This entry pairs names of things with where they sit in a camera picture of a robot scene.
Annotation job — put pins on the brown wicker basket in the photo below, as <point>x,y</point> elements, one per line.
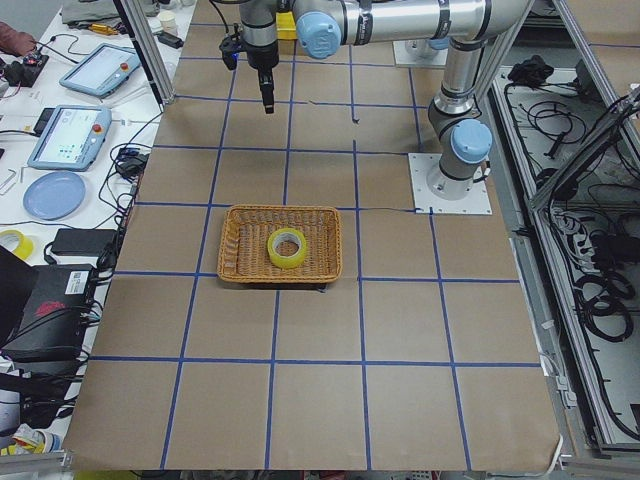
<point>243,254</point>

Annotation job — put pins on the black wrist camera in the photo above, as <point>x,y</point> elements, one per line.
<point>230,48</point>

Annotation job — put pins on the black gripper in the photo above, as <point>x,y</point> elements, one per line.
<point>262,57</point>

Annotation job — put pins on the yellow plastic tray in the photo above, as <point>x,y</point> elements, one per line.
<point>286,26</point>

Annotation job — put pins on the upper blue teach pendant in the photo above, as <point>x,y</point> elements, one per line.
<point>102,71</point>

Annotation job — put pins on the yellow tape roll on desk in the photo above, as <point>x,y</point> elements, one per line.
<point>17,243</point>

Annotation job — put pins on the blue teach pendant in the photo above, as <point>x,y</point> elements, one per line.
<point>102,71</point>
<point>71,139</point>

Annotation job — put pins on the yellow clear tape roll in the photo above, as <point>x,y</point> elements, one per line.
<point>287,248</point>

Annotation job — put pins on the black power brick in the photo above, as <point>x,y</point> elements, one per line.
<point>81,242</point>

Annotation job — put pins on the black computer box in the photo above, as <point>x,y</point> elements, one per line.
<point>41,308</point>

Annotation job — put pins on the grey cloth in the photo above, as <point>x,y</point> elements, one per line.
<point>78,11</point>

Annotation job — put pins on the lower blue teach pendant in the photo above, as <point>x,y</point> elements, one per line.
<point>71,139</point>

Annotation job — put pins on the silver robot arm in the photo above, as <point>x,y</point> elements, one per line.
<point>322,27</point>

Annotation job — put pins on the white lilac cup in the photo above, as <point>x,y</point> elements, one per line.
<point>168,22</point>

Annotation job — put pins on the blue plate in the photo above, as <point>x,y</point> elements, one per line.
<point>54,195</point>

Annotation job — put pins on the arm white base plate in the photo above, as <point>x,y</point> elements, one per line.
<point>434,193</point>
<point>421,53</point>

